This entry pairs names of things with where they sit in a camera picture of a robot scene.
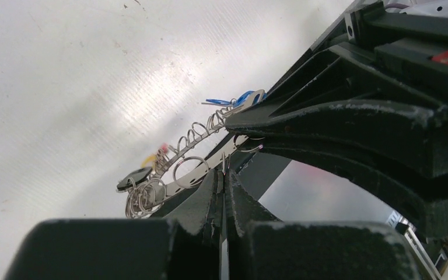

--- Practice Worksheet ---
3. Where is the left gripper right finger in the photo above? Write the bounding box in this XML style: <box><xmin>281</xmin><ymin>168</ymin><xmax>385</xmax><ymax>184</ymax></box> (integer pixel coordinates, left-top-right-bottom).
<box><xmin>223</xmin><ymin>170</ymin><xmax>421</xmax><ymax>279</ymax></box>

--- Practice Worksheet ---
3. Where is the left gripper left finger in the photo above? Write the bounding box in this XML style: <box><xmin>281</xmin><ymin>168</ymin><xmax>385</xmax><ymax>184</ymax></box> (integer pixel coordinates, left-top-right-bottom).
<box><xmin>5</xmin><ymin>170</ymin><xmax>223</xmax><ymax>279</ymax></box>

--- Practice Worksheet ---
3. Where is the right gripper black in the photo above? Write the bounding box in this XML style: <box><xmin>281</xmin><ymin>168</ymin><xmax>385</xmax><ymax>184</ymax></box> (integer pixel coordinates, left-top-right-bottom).
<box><xmin>226</xmin><ymin>2</ymin><xmax>448</xmax><ymax>178</ymax></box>

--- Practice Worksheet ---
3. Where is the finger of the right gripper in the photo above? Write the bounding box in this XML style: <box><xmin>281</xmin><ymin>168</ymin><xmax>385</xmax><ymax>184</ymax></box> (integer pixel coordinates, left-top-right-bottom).
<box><xmin>240</xmin><ymin>137</ymin><xmax>448</xmax><ymax>237</ymax></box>

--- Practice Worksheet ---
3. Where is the black head key on disc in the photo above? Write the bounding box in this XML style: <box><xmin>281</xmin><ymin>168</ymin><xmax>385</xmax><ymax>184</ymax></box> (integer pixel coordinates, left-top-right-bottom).
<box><xmin>117</xmin><ymin>167</ymin><xmax>152</xmax><ymax>193</ymax></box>

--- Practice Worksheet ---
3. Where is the yellow tag key on disc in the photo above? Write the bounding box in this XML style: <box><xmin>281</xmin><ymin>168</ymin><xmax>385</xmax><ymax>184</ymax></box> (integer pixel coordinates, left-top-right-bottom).
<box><xmin>141</xmin><ymin>154</ymin><xmax>156</xmax><ymax>169</ymax></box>

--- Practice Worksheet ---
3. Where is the red tag key on disc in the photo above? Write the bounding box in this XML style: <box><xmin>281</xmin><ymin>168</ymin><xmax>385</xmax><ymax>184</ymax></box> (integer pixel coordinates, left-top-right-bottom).
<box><xmin>159</xmin><ymin>143</ymin><xmax>169</xmax><ymax>154</ymax></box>

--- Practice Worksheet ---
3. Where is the blue tag key on disc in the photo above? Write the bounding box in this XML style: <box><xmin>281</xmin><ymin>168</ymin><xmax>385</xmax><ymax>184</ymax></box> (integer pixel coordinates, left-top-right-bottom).
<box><xmin>201</xmin><ymin>90</ymin><xmax>254</xmax><ymax>107</ymax></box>

